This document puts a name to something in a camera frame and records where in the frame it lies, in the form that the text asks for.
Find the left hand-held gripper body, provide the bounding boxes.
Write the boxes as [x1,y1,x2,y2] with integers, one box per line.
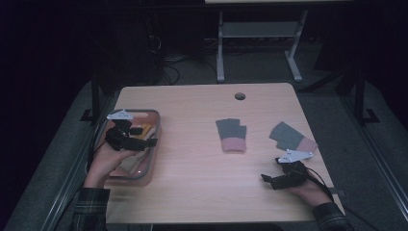
[105,109,143,152]

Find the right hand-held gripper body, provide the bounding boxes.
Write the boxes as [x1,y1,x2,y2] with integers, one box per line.
[274,148,315,191]

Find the pink basket with grey rim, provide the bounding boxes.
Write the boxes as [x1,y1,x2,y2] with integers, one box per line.
[85,109,162,188]

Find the grey and pink fingerless glove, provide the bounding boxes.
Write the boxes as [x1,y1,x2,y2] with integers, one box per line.
[268,120,319,154]
[215,117,248,154]

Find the person's right hand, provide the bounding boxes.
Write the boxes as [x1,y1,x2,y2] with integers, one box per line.
[286,168,333,208]

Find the person's left hand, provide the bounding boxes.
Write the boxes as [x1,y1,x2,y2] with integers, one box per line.
[84,142,141,190]

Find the grey metal stand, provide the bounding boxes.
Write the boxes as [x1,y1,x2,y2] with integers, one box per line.
[216,9,309,84]

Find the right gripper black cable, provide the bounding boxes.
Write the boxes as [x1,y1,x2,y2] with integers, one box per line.
[305,167,383,231]

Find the black metal post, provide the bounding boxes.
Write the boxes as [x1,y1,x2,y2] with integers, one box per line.
[353,65,381,126]
[80,68,101,125]

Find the black floor cables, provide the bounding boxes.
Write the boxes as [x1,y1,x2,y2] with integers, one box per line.
[156,54,181,87]

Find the aluminium rail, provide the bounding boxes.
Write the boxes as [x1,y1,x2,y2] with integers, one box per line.
[40,92,120,231]
[339,94,408,223]

